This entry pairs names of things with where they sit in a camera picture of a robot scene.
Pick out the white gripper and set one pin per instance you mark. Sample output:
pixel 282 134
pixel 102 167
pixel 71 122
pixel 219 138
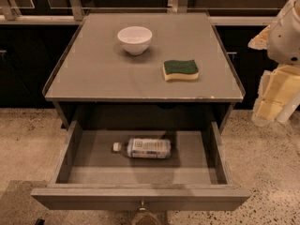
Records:
pixel 285 41

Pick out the blue plastic bottle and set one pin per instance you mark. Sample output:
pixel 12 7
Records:
pixel 144 148

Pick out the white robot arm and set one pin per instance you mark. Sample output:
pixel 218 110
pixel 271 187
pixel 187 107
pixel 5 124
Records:
pixel 279 90

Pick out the grey cabinet counter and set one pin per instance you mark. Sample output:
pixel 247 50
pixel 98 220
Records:
pixel 96 68

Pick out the metal drawer knob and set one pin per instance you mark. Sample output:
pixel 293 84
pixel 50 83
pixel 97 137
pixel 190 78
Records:
pixel 142 207

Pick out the open grey top drawer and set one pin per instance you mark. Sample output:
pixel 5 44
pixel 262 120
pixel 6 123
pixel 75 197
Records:
pixel 90 176

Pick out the green yellow sponge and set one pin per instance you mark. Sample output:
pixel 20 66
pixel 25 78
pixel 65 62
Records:
pixel 180 70

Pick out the white ceramic bowl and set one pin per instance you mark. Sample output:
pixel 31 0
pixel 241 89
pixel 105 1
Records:
pixel 135 39

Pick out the metal railing frame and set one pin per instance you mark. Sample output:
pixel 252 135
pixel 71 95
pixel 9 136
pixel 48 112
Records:
pixel 222 12

